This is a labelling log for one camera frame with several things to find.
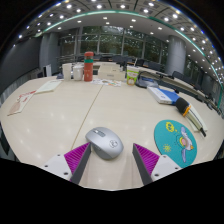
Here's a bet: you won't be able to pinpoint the cream cardboard box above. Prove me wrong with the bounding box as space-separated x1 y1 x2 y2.
97 63 126 82

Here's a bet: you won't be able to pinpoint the handheld microphone with orange ring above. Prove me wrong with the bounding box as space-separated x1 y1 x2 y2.
175 97 208 138

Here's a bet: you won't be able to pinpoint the round teal cartoon mouse pad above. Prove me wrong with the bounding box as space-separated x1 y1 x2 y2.
153 119 198 169

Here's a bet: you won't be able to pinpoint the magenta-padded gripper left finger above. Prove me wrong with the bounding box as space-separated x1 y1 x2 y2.
42 142 92 185

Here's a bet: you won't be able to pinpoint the long curved conference desk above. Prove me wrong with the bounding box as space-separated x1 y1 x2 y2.
138 66 224 113

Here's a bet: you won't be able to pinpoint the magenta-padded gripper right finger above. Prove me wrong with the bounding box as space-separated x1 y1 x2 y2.
132 143 183 186

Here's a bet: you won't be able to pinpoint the colourful printed leaflet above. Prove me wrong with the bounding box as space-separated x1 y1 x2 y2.
90 78 123 88

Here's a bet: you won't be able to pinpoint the cream notepad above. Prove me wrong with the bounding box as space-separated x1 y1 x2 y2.
188 103 208 133

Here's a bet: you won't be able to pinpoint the black desktop conference device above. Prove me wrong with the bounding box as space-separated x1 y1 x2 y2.
135 75 160 89

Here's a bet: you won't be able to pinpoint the blue and white book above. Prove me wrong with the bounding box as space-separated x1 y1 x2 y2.
147 86 181 106

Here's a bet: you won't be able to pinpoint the red bottle with green band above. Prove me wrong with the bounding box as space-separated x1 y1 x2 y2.
83 51 95 83

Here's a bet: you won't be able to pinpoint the ceiling spot lights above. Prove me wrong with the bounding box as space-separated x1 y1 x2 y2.
13 0 224 81

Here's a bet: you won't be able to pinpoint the green printed paper cup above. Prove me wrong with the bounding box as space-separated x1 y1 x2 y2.
126 65 140 86

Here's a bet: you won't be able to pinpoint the white green-edged booklet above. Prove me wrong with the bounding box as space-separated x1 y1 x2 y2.
34 79 63 95

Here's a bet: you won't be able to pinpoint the dark office chairs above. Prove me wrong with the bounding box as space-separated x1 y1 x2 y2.
99 54 221 101

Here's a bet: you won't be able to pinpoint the silver grey computer mouse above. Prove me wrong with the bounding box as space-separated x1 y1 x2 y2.
84 126 125 161

